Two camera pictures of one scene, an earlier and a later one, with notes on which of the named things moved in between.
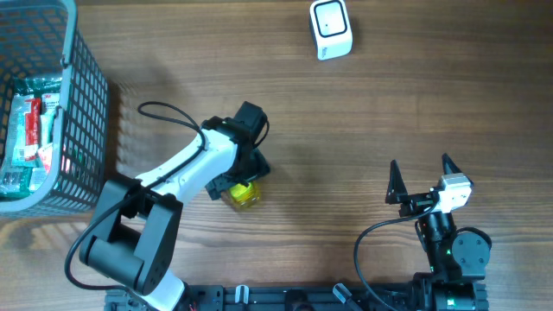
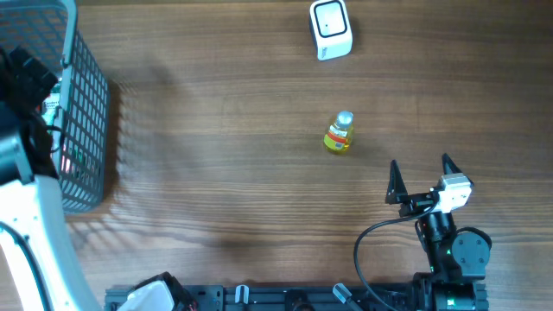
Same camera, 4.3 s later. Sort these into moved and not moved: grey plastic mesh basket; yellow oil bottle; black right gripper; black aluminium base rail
Moved: yellow oil bottle
Not moved: black right gripper; grey plastic mesh basket; black aluminium base rail
